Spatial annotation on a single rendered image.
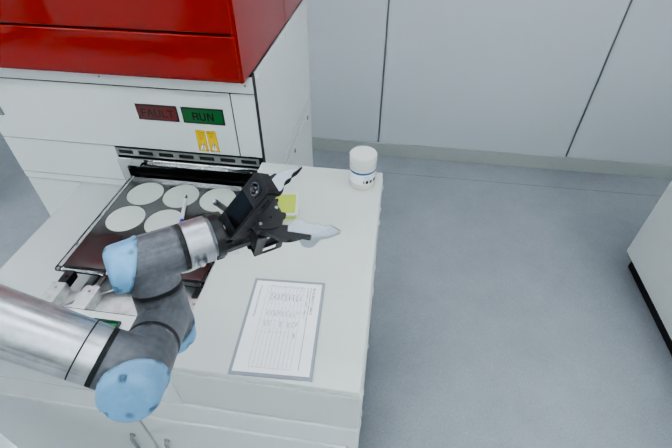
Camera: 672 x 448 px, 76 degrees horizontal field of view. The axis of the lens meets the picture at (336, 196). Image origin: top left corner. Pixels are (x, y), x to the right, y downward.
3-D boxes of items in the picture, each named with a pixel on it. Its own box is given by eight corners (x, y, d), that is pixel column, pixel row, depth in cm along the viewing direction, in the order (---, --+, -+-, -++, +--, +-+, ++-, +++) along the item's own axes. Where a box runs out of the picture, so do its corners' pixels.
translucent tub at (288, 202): (269, 214, 106) (266, 192, 101) (300, 213, 106) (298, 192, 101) (266, 235, 100) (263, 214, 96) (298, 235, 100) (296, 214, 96)
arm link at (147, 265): (114, 288, 67) (97, 238, 64) (185, 263, 72) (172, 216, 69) (119, 310, 60) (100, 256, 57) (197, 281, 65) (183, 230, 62)
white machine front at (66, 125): (31, 172, 143) (-36, 55, 117) (270, 194, 134) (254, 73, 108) (25, 177, 140) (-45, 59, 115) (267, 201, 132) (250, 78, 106)
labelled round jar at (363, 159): (350, 173, 118) (351, 144, 112) (376, 175, 118) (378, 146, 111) (347, 189, 113) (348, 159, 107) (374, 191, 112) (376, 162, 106)
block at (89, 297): (90, 292, 98) (85, 284, 96) (104, 294, 98) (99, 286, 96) (69, 322, 92) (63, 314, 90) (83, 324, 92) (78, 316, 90)
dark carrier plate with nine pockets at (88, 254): (135, 178, 128) (135, 176, 128) (247, 188, 124) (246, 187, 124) (64, 266, 102) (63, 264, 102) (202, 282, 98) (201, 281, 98)
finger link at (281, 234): (312, 225, 73) (262, 214, 72) (314, 220, 72) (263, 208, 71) (308, 249, 71) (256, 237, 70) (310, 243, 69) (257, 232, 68)
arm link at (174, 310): (135, 380, 62) (112, 317, 59) (156, 333, 73) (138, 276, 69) (190, 370, 63) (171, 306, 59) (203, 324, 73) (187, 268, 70)
